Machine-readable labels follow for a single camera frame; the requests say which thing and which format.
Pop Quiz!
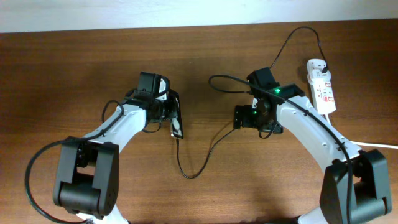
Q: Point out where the black usb charging cable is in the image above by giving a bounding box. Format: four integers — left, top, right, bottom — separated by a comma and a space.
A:
175, 26, 329, 180

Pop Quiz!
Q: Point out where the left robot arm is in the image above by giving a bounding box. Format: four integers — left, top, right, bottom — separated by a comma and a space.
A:
53, 72, 183, 223

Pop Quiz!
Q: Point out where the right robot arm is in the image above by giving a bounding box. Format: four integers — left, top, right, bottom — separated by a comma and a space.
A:
247, 67, 392, 223

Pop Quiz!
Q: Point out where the white usb charger plug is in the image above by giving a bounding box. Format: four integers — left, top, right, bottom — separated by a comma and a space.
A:
307, 59, 331, 85

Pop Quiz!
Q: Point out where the white power strip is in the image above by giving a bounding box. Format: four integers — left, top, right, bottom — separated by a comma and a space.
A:
308, 75, 336, 115

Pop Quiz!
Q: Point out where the white power strip cord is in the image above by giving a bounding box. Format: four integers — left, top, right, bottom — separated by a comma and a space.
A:
325, 113, 398, 150

